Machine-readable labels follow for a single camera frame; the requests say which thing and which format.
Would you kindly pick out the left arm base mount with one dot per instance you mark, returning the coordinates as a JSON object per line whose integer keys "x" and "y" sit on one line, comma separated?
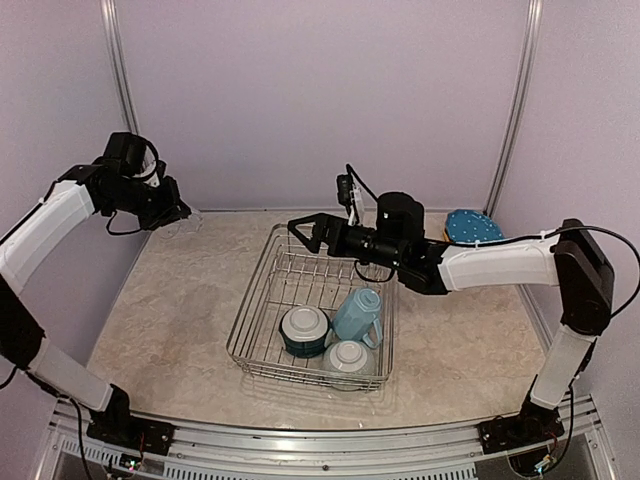
{"x": 132, "y": 432}

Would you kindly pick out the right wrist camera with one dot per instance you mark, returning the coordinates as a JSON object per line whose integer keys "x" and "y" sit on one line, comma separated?
{"x": 349, "y": 195}

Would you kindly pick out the left aluminium wall post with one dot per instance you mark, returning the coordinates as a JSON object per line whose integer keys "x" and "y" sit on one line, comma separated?
{"x": 118, "y": 64}

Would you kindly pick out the aluminium front rail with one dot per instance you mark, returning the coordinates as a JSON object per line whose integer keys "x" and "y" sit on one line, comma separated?
{"x": 201, "y": 450}

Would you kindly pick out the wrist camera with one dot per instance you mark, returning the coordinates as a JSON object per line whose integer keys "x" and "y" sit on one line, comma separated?
{"x": 349, "y": 195}
{"x": 153, "y": 173}

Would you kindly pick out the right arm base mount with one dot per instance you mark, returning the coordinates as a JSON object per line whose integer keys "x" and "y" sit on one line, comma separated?
{"x": 521, "y": 430}

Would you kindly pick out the metal wire dish rack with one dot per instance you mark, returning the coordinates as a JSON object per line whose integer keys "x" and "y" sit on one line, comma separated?
{"x": 287, "y": 275}

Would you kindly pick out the right aluminium wall post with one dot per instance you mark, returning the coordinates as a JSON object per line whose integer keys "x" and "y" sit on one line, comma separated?
{"x": 518, "y": 103}

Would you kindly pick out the aluminium wall post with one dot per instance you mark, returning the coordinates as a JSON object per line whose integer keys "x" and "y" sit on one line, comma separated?
{"x": 118, "y": 64}
{"x": 518, "y": 103}

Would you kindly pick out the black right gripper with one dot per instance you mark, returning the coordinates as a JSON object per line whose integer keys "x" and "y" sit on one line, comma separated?
{"x": 320, "y": 230}

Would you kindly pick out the grey green bowl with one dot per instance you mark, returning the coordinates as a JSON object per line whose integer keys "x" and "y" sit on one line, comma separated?
{"x": 348, "y": 357}

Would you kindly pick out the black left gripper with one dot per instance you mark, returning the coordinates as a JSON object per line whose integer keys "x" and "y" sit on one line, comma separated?
{"x": 172, "y": 208}

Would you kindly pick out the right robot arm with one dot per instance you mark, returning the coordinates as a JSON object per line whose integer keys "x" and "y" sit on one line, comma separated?
{"x": 568, "y": 258}

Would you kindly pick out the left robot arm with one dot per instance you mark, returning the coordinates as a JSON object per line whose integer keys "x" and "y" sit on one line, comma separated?
{"x": 129, "y": 178}

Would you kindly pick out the dark teal bowl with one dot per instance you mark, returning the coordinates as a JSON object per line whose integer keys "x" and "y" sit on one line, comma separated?
{"x": 304, "y": 330}

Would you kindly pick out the light blue faceted mug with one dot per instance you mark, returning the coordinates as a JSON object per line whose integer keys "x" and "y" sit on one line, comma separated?
{"x": 359, "y": 318}

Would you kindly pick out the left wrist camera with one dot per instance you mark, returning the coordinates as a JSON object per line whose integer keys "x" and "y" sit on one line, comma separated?
{"x": 153, "y": 173}

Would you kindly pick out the clear drinking glass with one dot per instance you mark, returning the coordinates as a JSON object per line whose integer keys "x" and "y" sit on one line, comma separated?
{"x": 192, "y": 224}

